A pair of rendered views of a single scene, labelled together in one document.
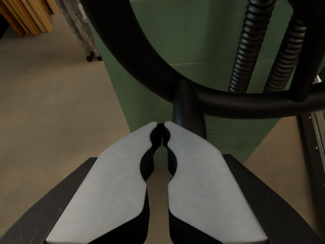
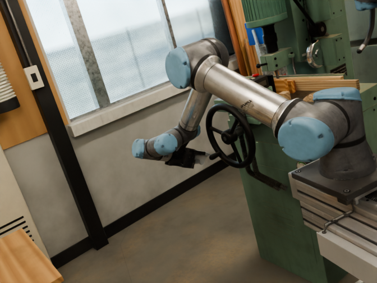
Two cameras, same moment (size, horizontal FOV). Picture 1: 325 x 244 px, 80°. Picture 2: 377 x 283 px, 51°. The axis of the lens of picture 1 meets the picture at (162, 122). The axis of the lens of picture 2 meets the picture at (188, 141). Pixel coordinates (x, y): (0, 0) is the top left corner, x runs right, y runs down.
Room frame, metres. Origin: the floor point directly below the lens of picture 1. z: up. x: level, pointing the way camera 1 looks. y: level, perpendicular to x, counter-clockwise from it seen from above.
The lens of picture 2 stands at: (-0.93, -1.29, 1.34)
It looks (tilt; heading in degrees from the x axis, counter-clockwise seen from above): 18 degrees down; 55
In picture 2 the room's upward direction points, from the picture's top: 16 degrees counter-clockwise
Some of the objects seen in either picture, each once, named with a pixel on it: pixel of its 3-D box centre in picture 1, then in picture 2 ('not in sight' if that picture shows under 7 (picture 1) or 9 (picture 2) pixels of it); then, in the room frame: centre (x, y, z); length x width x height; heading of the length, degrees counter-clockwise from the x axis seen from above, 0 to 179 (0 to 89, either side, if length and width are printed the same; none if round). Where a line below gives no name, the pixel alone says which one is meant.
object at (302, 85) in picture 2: not in sight; (294, 85); (0.45, -0.22, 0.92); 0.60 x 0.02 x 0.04; 86
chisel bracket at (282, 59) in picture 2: not in sight; (277, 60); (0.48, -0.13, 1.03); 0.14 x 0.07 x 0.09; 176
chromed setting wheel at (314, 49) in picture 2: not in sight; (316, 54); (0.58, -0.26, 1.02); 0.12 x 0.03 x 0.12; 176
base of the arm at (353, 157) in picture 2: not in sight; (344, 151); (-0.02, -0.70, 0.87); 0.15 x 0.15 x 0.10
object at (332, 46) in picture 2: not in sight; (330, 50); (0.63, -0.30, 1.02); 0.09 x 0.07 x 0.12; 86
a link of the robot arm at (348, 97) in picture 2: not in sight; (337, 112); (-0.02, -0.70, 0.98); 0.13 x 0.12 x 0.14; 4
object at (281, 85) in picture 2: not in sight; (266, 87); (0.38, -0.12, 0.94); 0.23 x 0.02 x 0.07; 86
